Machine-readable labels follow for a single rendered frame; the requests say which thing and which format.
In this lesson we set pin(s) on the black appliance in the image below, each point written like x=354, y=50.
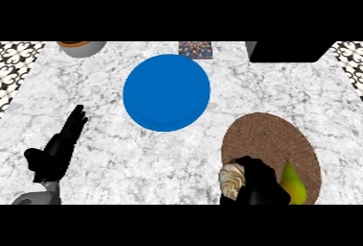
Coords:
x=288, y=51

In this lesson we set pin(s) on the cream frosted cupcake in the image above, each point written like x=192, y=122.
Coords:
x=232, y=181

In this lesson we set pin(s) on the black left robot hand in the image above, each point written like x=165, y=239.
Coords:
x=56, y=153

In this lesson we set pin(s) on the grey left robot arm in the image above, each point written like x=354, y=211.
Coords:
x=40, y=196

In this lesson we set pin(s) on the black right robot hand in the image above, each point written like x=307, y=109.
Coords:
x=260, y=185

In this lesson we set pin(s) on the blue plate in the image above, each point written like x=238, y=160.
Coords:
x=165, y=93

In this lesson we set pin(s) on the speckled multicoloured box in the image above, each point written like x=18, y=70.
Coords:
x=195, y=49

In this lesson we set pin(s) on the grey pot with orange rim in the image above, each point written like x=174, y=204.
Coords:
x=81, y=48

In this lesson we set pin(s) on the green pear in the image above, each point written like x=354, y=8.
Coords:
x=294, y=187

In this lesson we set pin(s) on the brown oval placemat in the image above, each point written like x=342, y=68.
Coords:
x=273, y=141

